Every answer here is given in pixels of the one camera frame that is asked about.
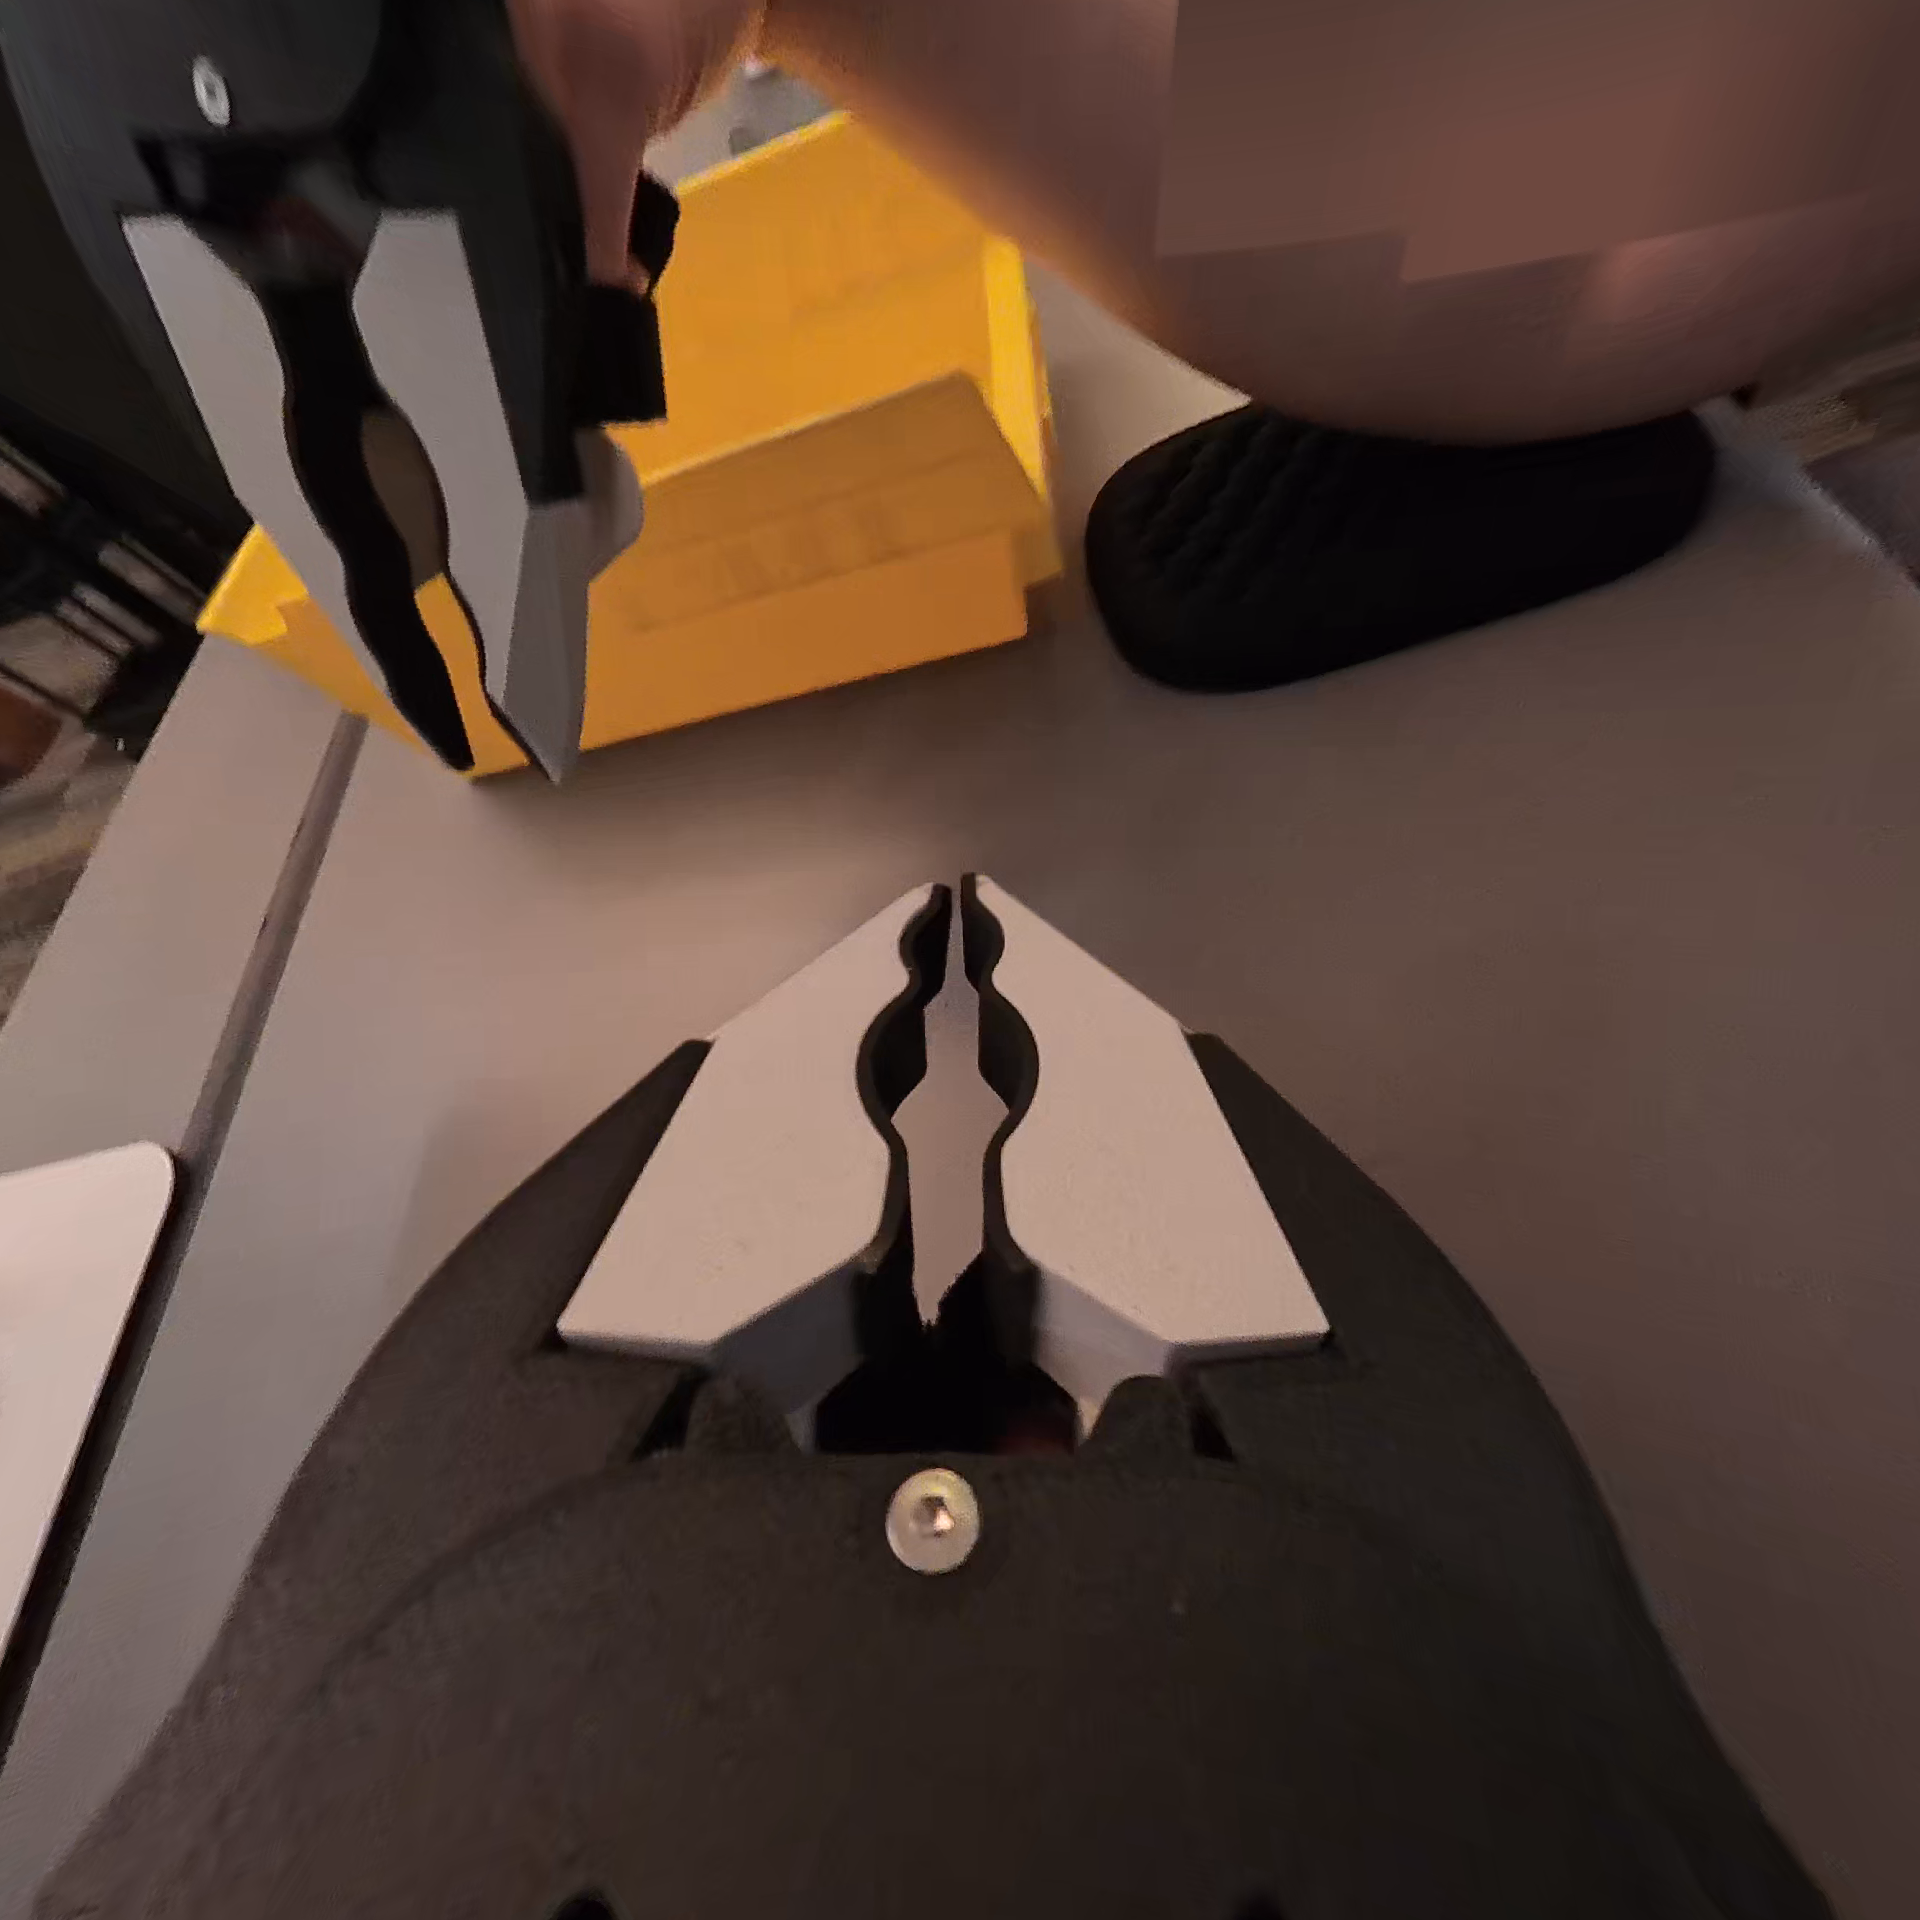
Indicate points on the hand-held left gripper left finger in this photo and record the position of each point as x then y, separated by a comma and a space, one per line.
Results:
735, 1200

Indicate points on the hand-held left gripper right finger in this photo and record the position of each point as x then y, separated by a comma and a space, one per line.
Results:
1155, 1200

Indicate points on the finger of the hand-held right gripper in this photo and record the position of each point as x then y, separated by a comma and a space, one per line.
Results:
457, 389
224, 376

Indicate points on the yellow plastic bin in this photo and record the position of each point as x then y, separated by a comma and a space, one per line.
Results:
839, 599

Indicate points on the person's right forearm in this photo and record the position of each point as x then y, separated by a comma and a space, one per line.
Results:
975, 105

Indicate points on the person's right hand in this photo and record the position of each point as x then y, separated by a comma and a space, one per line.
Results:
629, 76

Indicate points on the black wrist rest pad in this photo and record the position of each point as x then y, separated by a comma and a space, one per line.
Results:
1394, 557

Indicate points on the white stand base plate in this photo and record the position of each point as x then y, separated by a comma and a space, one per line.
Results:
75, 1319

